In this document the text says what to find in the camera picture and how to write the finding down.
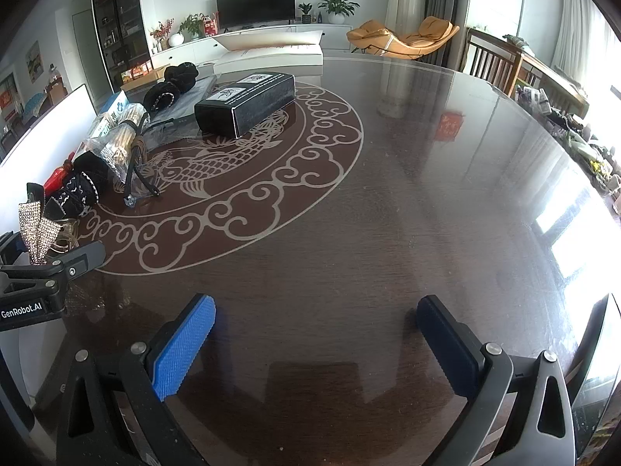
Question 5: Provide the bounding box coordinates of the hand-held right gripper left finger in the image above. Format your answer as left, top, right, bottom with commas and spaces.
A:
56, 292, 217, 466

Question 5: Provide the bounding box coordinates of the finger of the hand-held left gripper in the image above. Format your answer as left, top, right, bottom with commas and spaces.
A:
0, 231, 26, 267
58, 241, 107, 282

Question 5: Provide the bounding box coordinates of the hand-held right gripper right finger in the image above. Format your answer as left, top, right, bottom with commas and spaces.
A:
416, 294, 578, 466

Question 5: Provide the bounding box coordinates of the rhinestone bow hair clip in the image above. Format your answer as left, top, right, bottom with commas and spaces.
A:
18, 201, 63, 267

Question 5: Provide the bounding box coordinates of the black patterned pouch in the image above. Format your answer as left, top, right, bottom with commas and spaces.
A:
26, 182, 95, 221

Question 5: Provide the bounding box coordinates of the thin black hairband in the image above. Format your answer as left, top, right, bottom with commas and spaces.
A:
123, 111, 163, 207

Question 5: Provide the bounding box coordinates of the red plastic packet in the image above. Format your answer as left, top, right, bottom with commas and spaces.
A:
43, 153, 78, 190

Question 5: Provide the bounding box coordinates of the black pearl hair scrunchie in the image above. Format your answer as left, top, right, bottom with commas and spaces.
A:
70, 150, 110, 205

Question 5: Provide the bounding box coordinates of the gold cosmetic tube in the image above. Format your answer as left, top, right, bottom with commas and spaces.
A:
82, 107, 151, 185

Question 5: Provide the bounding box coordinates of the white blue cream box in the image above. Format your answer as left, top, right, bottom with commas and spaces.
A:
87, 90, 131, 141

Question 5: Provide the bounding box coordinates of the black cloth bundle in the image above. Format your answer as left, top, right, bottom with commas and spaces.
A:
144, 82, 182, 117

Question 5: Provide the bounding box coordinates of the phone case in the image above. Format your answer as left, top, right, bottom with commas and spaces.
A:
143, 75, 219, 153

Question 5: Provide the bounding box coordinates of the plain black scrunchie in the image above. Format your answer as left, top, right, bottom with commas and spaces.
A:
164, 62, 199, 89

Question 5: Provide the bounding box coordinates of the black rectangular box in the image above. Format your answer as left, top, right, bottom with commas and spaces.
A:
194, 72, 296, 139

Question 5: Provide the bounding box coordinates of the clear gold hair claw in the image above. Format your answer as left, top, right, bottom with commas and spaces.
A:
49, 218, 81, 254

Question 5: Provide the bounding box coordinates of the white board panel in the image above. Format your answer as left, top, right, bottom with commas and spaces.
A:
0, 83, 98, 253

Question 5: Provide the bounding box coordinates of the dark tablet screen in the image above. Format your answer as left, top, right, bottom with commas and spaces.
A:
569, 295, 615, 450

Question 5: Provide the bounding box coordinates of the cardboard box of snacks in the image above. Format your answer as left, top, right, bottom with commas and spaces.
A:
120, 58, 168, 91

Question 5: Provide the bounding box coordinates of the white television cabinet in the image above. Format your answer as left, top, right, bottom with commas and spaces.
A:
150, 23, 352, 66

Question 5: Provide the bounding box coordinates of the white vase with red flowers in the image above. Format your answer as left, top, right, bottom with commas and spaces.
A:
150, 18, 185, 49

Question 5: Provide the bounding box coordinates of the dark glass display cabinet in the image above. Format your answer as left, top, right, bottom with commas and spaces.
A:
90, 0, 153, 93

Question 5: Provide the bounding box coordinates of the pile of small clutter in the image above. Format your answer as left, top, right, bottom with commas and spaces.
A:
515, 85, 621, 200

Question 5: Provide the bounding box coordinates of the bushy green potted plant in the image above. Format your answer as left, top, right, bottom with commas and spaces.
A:
179, 14, 207, 40

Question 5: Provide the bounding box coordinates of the white low bench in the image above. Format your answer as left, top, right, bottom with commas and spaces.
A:
213, 45, 324, 75

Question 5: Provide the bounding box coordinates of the cream long cushion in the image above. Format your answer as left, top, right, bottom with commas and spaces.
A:
212, 29, 324, 52

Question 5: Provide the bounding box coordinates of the wooden slatted chair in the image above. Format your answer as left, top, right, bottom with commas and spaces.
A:
463, 28, 522, 98

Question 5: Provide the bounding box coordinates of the wooden side table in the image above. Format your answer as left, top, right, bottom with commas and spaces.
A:
505, 34, 590, 117

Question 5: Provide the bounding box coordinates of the black television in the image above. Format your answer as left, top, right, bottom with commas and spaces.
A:
216, 0, 297, 29

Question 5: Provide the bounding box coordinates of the orange lounge chair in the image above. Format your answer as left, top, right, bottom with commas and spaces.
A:
346, 16, 461, 57

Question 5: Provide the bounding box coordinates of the white sheer window curtain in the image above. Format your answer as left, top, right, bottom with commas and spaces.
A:
553, 0, 621, 95

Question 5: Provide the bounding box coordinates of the grey curtain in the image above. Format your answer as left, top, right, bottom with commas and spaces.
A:
426, 0, 460, 66

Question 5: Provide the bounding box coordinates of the white drape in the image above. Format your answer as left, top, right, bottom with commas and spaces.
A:
388, 0, 430, 59

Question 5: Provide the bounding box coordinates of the large green potted plant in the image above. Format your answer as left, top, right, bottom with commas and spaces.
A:
317, 0, 361, 25

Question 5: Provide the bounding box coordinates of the framed wall picture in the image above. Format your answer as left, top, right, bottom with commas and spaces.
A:
25, 41, 42, 83

